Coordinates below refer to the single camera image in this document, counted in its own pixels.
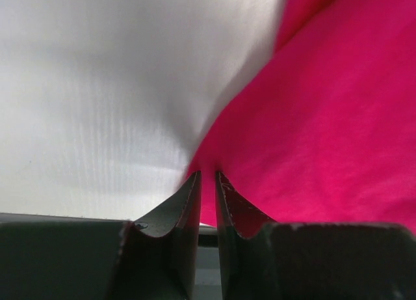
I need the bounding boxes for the magenta t shirt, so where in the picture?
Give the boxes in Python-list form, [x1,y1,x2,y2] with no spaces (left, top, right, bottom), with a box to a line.
[189,0,415,230]

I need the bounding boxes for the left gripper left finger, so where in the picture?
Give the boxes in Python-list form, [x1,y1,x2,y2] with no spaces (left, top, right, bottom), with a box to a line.
[0,170,203,300]

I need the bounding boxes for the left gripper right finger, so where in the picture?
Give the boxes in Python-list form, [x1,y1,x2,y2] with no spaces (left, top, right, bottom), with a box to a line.
[215,172,415,299]

